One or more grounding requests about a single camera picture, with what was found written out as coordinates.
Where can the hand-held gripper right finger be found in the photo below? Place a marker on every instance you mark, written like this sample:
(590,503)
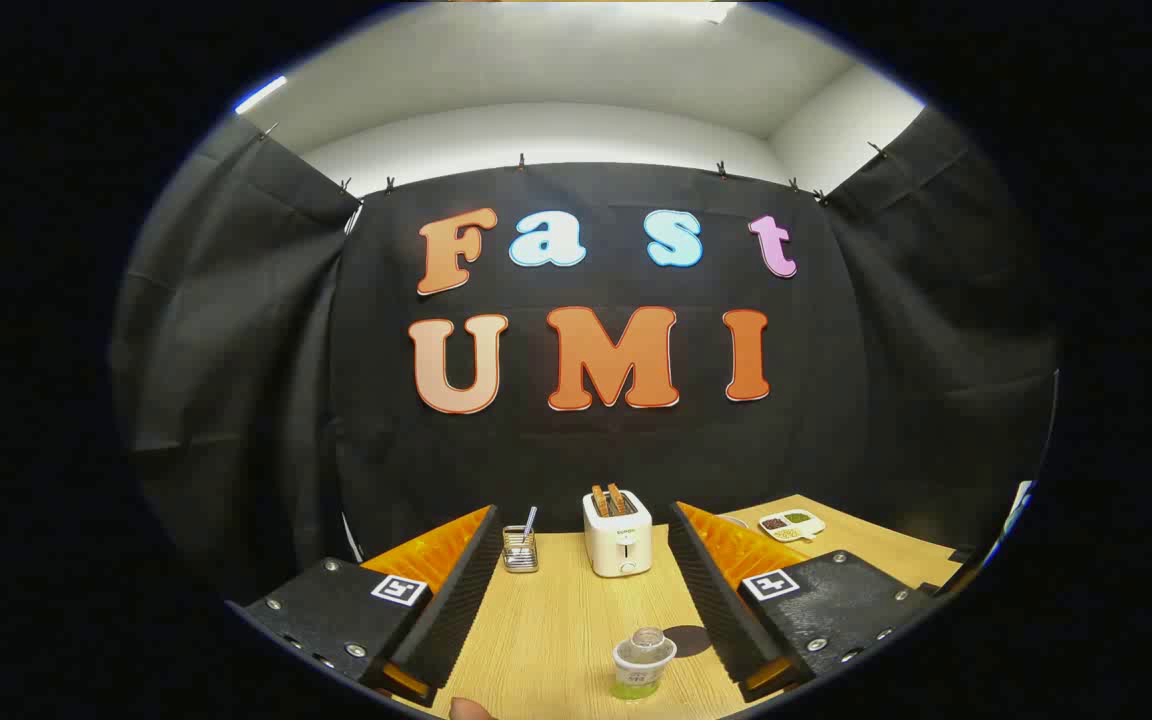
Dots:
(711,600)

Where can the wooden table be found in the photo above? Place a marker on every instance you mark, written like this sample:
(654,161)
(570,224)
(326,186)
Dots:
(556,620)

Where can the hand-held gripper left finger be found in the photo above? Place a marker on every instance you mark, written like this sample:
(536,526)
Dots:
(456,610)

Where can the black table edge clip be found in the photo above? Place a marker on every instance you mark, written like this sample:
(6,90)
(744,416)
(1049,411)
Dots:
(962,553)

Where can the toast slice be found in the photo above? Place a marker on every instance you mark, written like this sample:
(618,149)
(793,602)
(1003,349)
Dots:
(617,498)
(599,500)

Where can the dark brown round coaster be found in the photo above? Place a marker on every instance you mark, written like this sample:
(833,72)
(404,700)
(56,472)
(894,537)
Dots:
(691,640)

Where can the white toaster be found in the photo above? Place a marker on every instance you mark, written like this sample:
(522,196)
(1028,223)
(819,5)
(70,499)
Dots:
(618,545)

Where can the white divided seasoning dish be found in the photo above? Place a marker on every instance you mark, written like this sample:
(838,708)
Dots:
(792,525)

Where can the clear juice bottle white label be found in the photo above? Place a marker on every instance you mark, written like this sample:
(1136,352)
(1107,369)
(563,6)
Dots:
(642,665)

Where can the black backdrop cloth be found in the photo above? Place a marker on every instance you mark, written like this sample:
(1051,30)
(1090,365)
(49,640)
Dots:
(596,450)

